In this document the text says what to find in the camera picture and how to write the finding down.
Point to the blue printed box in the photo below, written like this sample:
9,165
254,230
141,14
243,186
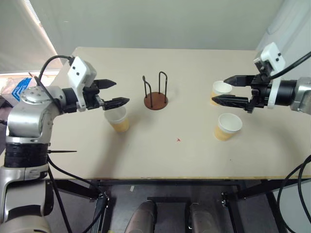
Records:
23,87

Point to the white window blind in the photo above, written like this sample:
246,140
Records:
22,36

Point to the yellow white paper cup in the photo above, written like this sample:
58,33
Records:
219,89
119,122
227,126

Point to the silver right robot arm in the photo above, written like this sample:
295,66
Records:
301,94

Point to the dark rounded shape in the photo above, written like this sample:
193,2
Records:
141,218
200,218

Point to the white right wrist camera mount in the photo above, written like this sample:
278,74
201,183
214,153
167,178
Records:
273,54

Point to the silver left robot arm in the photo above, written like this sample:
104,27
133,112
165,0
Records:
26,116

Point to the white tape strip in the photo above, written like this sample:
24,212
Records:
131,188

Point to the black metal table frame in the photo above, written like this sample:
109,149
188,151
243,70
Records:
170,182

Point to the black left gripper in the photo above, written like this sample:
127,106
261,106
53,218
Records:
91,99

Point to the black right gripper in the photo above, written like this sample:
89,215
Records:
262,91

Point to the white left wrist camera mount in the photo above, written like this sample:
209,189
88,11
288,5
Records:
79,72

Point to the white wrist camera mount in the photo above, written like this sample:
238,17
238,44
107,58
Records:
273,54
79,72

